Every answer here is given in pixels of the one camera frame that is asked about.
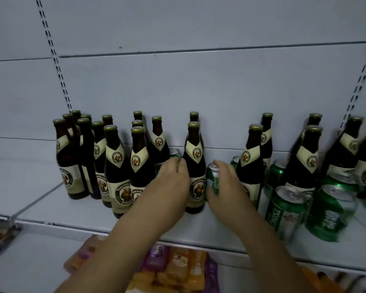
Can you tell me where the cluster of green cans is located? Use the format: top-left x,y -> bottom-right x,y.
169,148 -> 366,243

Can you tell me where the person's left hand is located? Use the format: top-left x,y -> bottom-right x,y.
130,157 -> 190,233

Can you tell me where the person's left forearm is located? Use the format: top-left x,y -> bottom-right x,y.
54,207 -> 172,293

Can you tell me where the green white beverage can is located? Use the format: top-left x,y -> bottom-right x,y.
205,162 -> 222,202

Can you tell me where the pile of orange purple packets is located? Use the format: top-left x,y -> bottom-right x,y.
63,234 -> 221,293

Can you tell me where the person's right forearm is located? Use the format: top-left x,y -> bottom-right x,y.
226,210 -> 319,293

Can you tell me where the orange packet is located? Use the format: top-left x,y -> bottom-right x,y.
300,265 -> 326,293

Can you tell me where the row of brown beer bottles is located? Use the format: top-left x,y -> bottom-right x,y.
52,110 -> 366,219

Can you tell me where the slotted shelf upright strip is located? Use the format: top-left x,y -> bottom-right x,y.
339,30 -> 366,132
36,0 -> 73,114

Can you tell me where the white metal shelf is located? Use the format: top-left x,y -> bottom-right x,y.
0,227 -> 366,293
0,137 -> 366,273

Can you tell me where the colourful snack packet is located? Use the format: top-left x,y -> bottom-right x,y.
0,217 -> 22,260

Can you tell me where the person's right hand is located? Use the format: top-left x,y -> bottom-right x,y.
206,160 -> 254,231

